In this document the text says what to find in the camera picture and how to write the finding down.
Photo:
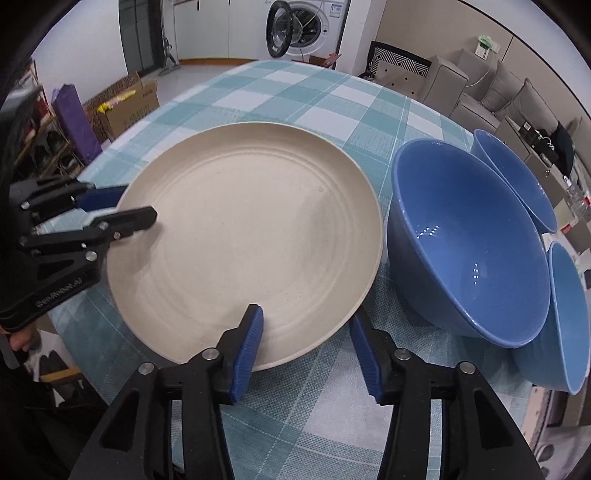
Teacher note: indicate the grey sofa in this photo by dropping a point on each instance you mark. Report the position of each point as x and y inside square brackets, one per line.
[461, 106]

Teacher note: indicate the dark glass door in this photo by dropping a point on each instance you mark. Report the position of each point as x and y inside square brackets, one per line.
[138, 32]

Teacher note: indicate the teal white checked tablecloth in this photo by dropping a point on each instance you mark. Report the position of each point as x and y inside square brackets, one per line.
[300, 106]

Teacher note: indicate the black box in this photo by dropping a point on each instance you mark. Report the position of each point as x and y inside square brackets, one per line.
[531, 134]

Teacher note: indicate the white kitchen cabinet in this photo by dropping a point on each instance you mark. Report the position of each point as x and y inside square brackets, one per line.
[212, 27]

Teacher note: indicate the person's left hand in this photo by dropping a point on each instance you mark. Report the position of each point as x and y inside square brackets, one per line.
[23, 340]

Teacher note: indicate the blue bowl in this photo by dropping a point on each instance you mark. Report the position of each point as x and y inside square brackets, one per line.
[517, 175]
[461, 258]
[568, 332]

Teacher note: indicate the red cardboard box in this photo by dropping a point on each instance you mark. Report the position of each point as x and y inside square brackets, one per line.
[330, 60]

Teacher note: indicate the purple bag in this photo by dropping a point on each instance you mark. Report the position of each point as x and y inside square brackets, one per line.
[76, 124]

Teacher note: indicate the yellow packet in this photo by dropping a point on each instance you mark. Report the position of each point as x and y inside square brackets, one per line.
[115, 99]

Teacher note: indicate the cream round plate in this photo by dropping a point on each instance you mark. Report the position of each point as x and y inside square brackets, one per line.
[240, 230]

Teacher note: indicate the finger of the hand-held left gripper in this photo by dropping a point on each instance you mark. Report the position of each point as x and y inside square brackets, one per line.
[101, 196]
[138, 219]

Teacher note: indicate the grey floor mop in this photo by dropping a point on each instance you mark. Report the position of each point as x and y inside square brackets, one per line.
[168, 62]

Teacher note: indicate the white washing machine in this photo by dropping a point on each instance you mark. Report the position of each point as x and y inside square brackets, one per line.
[323, 27]

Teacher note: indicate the grey cushion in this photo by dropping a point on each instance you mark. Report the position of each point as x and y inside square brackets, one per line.
[531, 104]
[501, 87]

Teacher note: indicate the shoe rack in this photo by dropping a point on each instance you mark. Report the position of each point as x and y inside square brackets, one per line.
[51, 147]

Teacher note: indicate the brown cardboard box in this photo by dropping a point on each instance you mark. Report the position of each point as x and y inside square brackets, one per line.
[129, 115]

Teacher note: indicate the green white wall holder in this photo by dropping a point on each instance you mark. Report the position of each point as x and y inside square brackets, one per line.
[483, 46]

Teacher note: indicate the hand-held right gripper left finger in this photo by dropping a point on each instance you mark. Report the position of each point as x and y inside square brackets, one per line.
[244, 360]

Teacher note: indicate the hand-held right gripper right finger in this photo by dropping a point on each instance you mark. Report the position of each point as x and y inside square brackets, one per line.
[367, 360]

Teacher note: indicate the person's dark clothing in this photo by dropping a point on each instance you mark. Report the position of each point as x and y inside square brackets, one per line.
[37, 438]

